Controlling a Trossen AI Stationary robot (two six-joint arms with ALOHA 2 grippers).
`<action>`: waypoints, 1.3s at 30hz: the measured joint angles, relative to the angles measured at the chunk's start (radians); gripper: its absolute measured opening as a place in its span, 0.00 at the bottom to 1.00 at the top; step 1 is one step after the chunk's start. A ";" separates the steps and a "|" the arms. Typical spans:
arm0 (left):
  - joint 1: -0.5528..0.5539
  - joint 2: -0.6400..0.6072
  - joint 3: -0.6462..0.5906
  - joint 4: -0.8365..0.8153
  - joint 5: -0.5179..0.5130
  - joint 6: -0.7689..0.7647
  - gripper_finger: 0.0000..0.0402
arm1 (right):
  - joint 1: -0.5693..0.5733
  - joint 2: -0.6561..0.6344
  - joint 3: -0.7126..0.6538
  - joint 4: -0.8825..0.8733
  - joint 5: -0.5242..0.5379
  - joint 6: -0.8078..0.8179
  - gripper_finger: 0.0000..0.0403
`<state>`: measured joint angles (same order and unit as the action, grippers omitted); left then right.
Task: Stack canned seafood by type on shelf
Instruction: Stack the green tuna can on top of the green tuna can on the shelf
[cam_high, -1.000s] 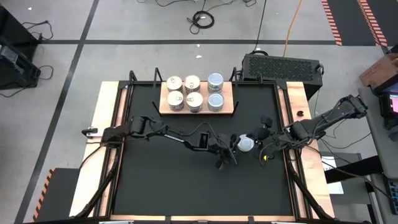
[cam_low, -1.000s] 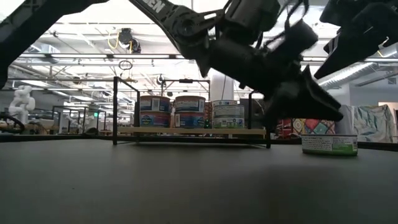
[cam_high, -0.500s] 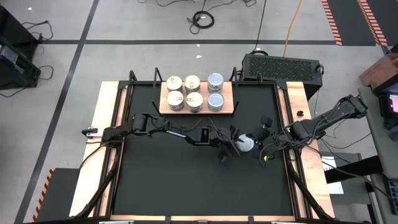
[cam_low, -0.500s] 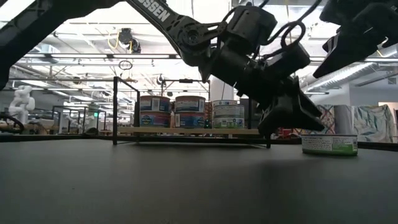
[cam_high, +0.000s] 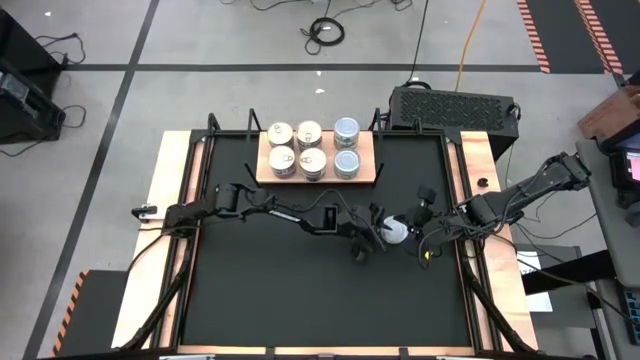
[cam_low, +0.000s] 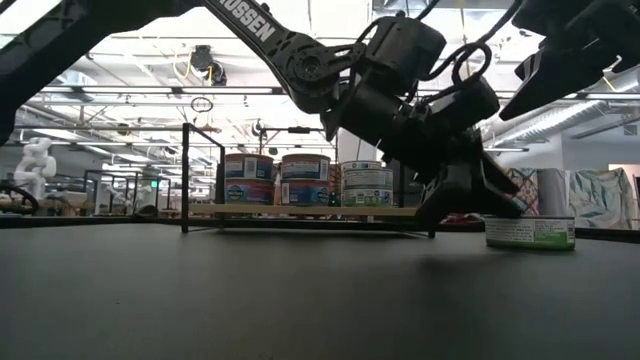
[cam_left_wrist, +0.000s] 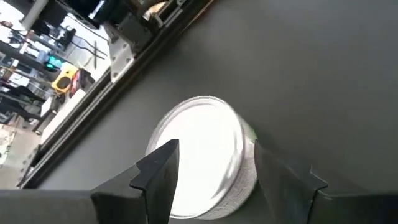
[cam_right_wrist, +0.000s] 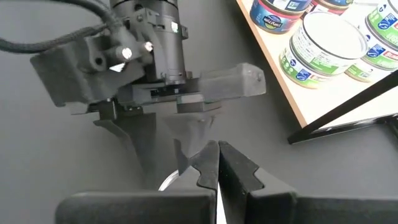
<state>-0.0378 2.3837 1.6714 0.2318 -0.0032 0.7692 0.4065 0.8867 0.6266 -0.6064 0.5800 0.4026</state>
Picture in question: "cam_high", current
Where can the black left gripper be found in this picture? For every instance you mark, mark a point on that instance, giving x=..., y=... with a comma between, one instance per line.
x=361, y=230

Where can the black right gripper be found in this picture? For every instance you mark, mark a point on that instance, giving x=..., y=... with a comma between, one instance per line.
x=424, y=222

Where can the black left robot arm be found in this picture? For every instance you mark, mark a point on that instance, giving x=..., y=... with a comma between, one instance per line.
x=280, y=212

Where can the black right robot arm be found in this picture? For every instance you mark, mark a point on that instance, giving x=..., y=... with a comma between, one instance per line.
x=510, y=202

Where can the small black round knob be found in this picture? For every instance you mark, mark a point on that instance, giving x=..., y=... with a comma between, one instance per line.
x=482, y=182

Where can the black perforated computer case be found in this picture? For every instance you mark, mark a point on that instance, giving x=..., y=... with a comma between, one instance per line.
x=450, y=112

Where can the white paper sheet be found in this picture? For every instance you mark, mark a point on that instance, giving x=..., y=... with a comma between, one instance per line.
x=530, y=262

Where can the black table mat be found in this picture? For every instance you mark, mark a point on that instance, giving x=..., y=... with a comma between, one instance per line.
x=260, y=285

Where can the black beam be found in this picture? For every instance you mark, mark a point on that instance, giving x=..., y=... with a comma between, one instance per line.
x=575, y=272

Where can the grey desk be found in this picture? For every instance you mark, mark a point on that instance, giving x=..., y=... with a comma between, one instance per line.
x=612, y=235

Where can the black monitor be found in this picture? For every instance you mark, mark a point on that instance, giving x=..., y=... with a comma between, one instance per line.
x=622, y=170

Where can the brown cardboard box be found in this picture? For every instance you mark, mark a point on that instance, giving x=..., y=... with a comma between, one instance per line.
x=607, y=115

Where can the black keyboard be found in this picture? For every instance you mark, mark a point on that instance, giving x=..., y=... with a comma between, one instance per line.
x=632, y=312

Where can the black orange-striped floor mat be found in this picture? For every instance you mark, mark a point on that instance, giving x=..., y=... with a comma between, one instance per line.
x=97, y=310
x=565, y=35

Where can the black equipment case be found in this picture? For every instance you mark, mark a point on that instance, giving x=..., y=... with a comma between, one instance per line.
x=30, y=120
x=20, y=50

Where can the wooden shelf with black frame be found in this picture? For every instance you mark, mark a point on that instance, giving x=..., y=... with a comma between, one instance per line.
x=367, y=167

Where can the black metal table frame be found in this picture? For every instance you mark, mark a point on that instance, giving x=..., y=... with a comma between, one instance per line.
x=452, y=139

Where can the silver metal bracket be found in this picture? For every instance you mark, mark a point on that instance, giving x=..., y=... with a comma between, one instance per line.
x=187, y=357
x=455, y=358

